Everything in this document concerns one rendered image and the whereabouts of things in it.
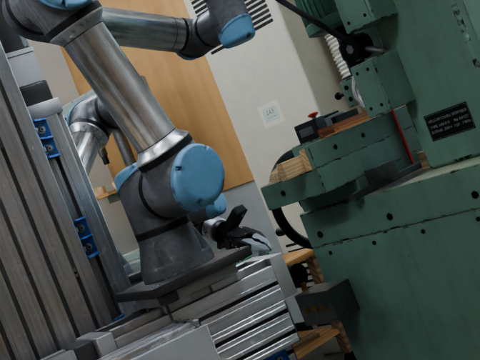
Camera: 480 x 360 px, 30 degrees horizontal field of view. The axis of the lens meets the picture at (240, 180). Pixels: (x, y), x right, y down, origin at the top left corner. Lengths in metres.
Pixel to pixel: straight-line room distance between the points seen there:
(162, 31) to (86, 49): 0.29
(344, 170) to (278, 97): 1.84
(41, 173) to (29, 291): 0.24
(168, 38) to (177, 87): 2.87
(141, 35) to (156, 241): 0.42
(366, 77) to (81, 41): 0.66
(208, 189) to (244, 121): 2.42
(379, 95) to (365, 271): 0.43
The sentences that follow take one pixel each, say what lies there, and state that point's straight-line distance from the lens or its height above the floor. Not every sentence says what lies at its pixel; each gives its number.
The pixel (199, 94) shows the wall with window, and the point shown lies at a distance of 4.64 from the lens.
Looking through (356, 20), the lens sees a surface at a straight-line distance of 1.98.
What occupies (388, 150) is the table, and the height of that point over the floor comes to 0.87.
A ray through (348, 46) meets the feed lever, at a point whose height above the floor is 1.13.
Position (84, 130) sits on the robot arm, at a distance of 2.53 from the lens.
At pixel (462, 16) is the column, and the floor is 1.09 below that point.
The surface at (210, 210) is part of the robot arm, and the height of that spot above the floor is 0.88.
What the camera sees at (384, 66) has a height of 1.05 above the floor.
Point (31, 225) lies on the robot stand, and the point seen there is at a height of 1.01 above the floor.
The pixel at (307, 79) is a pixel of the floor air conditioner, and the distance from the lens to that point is 3.76.
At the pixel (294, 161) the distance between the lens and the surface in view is 2.02.
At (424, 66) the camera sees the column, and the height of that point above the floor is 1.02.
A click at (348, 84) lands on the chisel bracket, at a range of 2.25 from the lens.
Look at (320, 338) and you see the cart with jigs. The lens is 3.74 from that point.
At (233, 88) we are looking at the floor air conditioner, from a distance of 4.05.
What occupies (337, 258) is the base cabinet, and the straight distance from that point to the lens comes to 2.19.
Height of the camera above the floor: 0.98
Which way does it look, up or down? 1 degrees down
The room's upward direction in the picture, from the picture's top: 22 degrees counter-clockwise
